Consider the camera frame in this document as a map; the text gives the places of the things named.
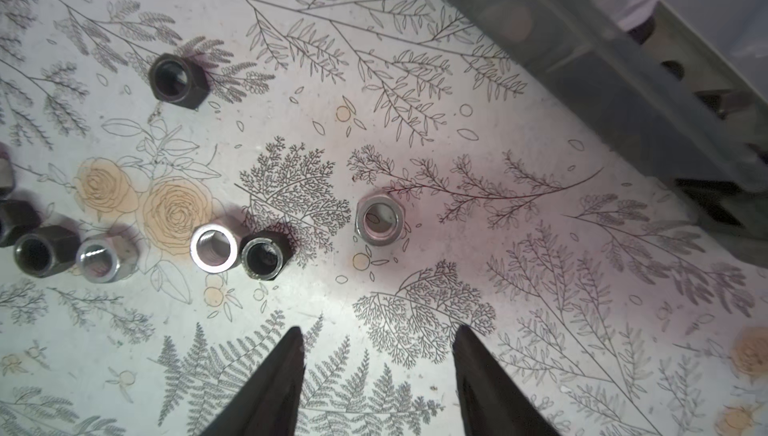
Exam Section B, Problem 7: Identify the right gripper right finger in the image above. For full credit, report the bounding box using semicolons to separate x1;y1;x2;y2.
452;325;558;436

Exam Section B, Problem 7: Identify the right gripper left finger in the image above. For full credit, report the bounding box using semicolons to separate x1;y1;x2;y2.
203;326;305;436

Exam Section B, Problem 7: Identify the dark nut beside silver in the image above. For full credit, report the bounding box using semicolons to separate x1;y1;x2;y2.
240;231;293;281

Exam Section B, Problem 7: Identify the silver hex nut pair left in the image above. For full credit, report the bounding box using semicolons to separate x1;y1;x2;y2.
190;216;247;274

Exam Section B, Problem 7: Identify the silver cap nut right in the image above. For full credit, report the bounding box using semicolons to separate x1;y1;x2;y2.
354;192;405;247

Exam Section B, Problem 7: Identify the silver nut lower left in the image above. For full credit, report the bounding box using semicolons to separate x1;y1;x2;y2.
75;235;139;284

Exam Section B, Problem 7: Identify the black hex nut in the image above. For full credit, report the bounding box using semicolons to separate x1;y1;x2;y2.
148;54;210;110
14;226;81;278

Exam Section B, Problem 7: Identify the dark nut far left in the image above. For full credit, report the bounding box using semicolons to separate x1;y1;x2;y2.
0;199;41;248

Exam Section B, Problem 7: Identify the black hex nut upper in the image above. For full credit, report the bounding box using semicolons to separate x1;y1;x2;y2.
148;54;210;110

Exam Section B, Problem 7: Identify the grey plastic compartment organizer box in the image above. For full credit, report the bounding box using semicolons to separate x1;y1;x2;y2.
447;0;767;267

